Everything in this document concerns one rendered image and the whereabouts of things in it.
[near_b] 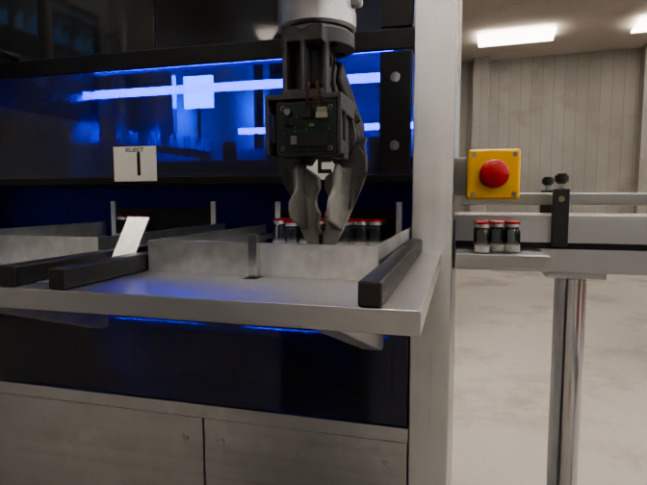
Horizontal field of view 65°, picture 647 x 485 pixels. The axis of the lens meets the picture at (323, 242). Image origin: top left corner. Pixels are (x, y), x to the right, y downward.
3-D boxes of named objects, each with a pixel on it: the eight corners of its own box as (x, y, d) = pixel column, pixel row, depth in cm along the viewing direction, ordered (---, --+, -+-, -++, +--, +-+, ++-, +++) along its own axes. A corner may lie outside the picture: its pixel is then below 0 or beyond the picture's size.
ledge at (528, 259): (455, 256, 89) (455, 244, 89) (535, 258, 85) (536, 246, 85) (454, 267, 75) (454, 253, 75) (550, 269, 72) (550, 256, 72)
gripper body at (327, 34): (262, 162, 46) (260, 24, 45) (292, 166, 54) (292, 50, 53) (344, 160, 44) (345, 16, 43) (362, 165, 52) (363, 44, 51)
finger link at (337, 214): (308, 261, 48) (308, 162, 47) (324, 254, 53) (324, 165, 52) (341, 262, 47) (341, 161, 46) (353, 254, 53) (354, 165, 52)
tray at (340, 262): (264, 243, 90) (264, 224, 89) (413, 247, 83) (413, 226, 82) (148, 270, 57) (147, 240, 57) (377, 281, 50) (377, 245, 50)
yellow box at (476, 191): (466, 199, 80) (467, 153, 80) (514, 199, 79) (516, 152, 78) (466, 199, 73) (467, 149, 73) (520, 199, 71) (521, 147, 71)
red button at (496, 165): (478, 189, 74) (478, 161, 73) (507, 188, 73) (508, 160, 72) (478, 188, 70) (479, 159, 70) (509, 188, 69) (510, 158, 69)
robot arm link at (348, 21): (292, 8, 53) (369, 0, 51) (292, 53, 53) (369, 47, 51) (266, -21, 46) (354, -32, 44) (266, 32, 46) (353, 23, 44)
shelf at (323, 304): (84, 248, 102) (84, 239, 102) (443, 260, 84) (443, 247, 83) (-229, 291, 56) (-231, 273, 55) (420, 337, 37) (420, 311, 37)
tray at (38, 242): (105, 239, 100) (104, 221, 100) (225, 242, 94) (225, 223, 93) (-67, 259, 68) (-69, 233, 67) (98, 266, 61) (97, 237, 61)
